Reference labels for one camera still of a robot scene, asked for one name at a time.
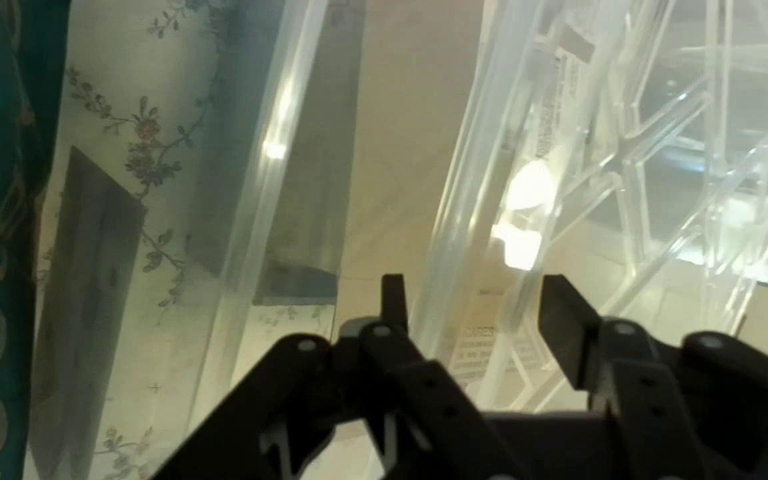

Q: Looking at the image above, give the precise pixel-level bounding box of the clear plastic bin lid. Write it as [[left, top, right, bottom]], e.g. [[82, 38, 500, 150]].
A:
[[414, 0, 768, 411]]

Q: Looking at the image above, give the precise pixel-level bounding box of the clear plastic storage bin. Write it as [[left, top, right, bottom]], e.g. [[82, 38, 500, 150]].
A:
[[27, 0, 486, 480]]

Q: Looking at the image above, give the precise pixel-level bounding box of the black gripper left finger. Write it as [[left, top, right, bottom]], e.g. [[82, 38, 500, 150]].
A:
[[151, 274, 454, 480]]

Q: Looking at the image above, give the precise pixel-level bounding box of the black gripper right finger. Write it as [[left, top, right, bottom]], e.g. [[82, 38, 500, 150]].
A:
[[538, 274, 768, 480]]

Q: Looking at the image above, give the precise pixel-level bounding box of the floral bed duvet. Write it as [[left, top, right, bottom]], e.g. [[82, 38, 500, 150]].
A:
[[27, 0, 332, 480]]

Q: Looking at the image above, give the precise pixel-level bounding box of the dark teal fabric item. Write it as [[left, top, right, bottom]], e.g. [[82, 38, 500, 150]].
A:
[[0, 0, 71, 480]]

